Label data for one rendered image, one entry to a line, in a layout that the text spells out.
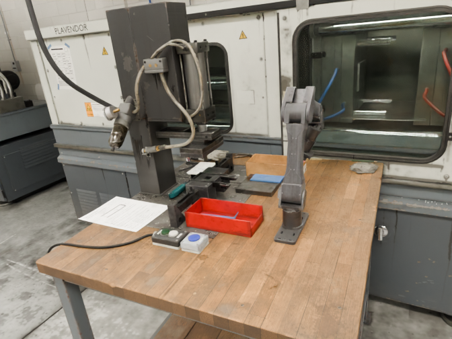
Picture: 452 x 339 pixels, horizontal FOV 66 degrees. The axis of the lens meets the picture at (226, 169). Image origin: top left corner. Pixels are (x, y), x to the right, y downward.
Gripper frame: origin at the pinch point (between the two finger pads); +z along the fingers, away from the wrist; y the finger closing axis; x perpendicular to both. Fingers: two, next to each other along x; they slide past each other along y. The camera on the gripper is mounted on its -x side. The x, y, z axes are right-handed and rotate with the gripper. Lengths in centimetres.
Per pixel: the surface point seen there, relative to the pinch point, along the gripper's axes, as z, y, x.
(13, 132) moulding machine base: 176, 272, -96
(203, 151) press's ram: 0.7, 29.4, 26.7
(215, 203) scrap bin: 14.5, 15.6, 31.3
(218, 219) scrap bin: 10.9, 9.9, 43.0
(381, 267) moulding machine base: 42, -67, -39
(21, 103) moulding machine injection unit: 152, 285, -114
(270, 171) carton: 9.9, 7.0, -5.5
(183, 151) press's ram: 5.0, 36.2, 27.5
